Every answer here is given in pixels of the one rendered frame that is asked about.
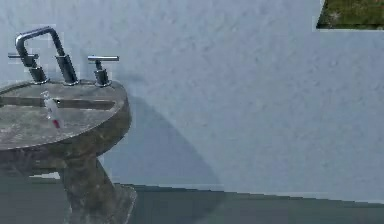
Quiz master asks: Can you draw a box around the chrome arched faucet spout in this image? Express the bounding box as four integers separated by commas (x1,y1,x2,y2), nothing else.
14,26,80,87

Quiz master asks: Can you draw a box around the chrome faucet handle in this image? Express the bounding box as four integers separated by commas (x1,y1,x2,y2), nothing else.
87,55,120,88
7,52,50,85

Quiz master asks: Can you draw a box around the brown stone pedestal sink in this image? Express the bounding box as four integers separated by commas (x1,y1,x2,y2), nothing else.
0,79,138,224

